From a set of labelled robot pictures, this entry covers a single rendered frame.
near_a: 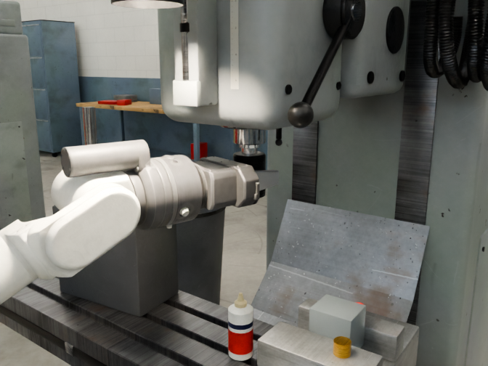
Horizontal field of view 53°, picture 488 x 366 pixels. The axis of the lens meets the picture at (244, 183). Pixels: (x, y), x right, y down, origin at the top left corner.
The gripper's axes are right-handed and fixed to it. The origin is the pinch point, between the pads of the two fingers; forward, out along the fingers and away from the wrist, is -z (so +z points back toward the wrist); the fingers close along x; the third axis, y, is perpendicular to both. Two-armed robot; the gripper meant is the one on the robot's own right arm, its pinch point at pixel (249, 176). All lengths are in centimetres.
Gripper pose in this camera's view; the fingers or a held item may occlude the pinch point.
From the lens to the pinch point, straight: 71.1
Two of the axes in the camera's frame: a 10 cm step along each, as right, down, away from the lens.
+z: -7.9, 1.4, -6.0
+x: -6.1, -1.9, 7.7
